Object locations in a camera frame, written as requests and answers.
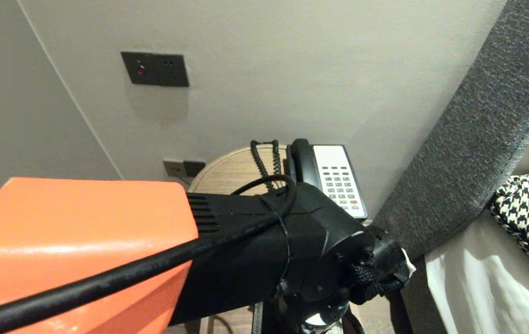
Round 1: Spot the black telephone handset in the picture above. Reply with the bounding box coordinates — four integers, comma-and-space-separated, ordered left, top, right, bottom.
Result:
290, 138, 323, 186

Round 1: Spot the wall power outlet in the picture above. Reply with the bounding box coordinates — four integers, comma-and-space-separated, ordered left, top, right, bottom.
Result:
163, 160, 186, 178

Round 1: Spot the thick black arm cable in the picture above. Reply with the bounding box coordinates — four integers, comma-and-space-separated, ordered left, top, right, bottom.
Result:
0, 174, 298, 334

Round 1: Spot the grey fabric headboard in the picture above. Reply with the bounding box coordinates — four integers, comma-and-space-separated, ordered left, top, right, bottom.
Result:
372, 0, 529, 263

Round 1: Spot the grey fabric bed frame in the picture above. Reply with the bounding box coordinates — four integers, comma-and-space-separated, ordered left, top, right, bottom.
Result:
389, 257, 448, 334

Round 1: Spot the black and white telephone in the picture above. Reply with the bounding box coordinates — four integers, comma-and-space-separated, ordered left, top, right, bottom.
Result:
286, 144, 368, 220

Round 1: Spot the dark wall switch panel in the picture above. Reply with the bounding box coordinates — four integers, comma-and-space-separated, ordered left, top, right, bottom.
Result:
121, 51, 190, 88

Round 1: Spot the black coiled telephone cord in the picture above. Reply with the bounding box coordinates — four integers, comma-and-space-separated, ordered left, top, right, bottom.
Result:
250, 140, 288, 192

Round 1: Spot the white bed sheet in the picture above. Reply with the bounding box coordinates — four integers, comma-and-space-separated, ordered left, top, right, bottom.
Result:
424, 211, 529, 334

